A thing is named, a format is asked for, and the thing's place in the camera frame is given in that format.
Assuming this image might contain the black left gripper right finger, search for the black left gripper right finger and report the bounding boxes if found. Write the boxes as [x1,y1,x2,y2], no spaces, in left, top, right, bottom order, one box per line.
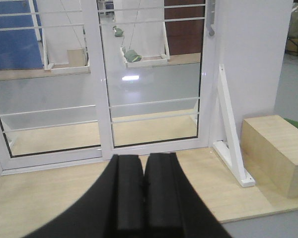
[145,153,231,238]

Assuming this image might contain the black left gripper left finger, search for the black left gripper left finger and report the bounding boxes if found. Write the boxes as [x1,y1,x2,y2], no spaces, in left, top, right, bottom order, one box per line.
[27,155,145,238]

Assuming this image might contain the white framed sliding glass door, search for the white framed sliding glass door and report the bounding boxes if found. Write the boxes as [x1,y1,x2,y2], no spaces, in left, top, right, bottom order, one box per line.
[81,0,214,159]

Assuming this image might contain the grey metal door handle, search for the grey metal door handle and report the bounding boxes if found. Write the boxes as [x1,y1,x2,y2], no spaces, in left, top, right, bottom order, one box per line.
[206,0,216,37]

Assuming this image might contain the white framed fixed glass door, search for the white framed fixed glass door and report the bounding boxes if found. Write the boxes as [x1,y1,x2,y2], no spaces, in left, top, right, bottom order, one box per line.
[0,0,104,173]

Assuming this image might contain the wooden platform base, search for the wooden platform base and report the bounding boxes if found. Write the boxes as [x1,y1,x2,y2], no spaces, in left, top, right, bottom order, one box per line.
[0,148,298,238]

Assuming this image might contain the light wooden box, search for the light wooden box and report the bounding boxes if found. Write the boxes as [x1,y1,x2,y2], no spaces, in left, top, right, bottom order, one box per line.
[241,115,298,198]

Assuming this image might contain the green sandbag near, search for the green sandbag near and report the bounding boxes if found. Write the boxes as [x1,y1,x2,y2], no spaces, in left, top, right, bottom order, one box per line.
[124,50,142,62]

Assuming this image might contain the green sandbag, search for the green sandbag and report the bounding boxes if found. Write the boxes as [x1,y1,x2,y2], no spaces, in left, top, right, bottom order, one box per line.
[112,26,124,37]
[124,50,142,62]

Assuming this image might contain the green sandbag far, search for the green sandbag far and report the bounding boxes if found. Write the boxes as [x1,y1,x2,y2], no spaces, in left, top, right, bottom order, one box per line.
[112,26,124,37]

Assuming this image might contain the white triangular support bracket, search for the white triangular support bracket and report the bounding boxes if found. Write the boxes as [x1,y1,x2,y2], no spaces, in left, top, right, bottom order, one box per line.
[212,64,256,187]

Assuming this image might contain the white rear frame stand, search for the white rear frame stand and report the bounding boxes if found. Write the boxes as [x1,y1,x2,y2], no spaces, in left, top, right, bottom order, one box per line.
[120,22,170,68]

